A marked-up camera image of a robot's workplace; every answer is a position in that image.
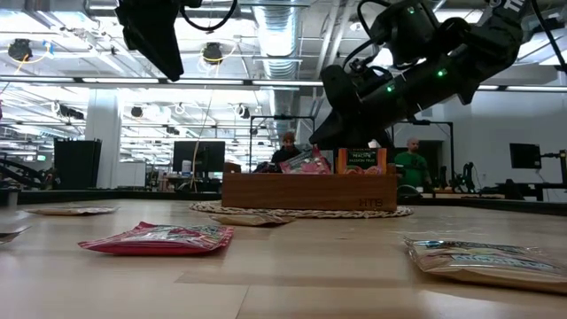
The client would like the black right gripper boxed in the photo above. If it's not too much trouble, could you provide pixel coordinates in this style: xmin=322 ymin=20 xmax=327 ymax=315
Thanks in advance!
xmin=309 ymin=65 xmax=413 ymax=150

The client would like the orange tea packet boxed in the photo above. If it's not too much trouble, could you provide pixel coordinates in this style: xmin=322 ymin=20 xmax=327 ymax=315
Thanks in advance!
xmin=336 ymin=147 xmax=388 ymax=175

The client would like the red tea packet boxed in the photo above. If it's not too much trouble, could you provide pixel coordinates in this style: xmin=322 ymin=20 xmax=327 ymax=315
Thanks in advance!
xmin=277 ymin=144 xmax=333 ymax=175
xmin=78 ymin=222 xmax=235 ymax=257

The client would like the wooden tea box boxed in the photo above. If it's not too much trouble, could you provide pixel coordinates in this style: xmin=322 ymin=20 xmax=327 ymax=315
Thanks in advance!
xmin=221 ymin=161 xmax=399 ymax=212

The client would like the person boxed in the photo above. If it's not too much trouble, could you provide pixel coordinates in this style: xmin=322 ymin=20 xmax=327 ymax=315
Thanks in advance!
xmin=393 ymin=136 xmax=433 ymax=190
xmin=269 ymin=131 xmax=307 ymax=166

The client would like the black ceiling spotlight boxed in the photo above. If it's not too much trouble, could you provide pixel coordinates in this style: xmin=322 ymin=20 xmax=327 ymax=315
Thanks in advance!
xmin=8 ymin=38 xmax=35 ymax=62
xmin=202 ymin=41 xmax=225 ymax=65

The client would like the long ceiling light strip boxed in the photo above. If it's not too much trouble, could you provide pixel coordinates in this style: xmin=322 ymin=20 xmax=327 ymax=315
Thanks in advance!
xmin=0 ymin=74 xmax=567 ymax=93

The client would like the white pillar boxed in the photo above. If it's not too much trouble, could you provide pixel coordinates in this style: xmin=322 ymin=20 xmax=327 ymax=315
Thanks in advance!
xmin=84 ymin=88 xmax=121 ymax=191

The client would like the black computer monitor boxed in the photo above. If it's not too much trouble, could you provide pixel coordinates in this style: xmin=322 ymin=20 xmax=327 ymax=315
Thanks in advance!
xmin=172 ymin=140 xmax=227 ymax=175
xmin=509 ymin=142 xmax=543 ymax=170

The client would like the round woven placemat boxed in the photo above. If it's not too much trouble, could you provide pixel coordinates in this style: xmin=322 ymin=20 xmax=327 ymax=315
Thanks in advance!
xmin=189 ymin=201 xmax=416 ymax=220

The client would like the black desk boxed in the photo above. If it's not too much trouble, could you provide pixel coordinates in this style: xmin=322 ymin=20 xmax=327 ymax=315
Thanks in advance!
xmin=480 ymin=179 xmax=567 ymax=204

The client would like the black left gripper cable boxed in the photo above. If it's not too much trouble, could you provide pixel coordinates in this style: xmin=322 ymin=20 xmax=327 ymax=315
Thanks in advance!
xmin=179 ymin=0 xmax=239 ymax=33

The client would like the black frame stand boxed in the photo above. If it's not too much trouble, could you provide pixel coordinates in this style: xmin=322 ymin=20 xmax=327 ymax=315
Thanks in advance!
xmin=249 ymin=114 xmax=316 ymax=175
xmin=391 ymin=119 xmax=455 ymax=194

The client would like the silver air duct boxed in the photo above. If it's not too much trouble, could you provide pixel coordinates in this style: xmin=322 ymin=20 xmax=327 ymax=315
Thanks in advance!
xmin=259 ymin=0 xmax=300 ymax=132

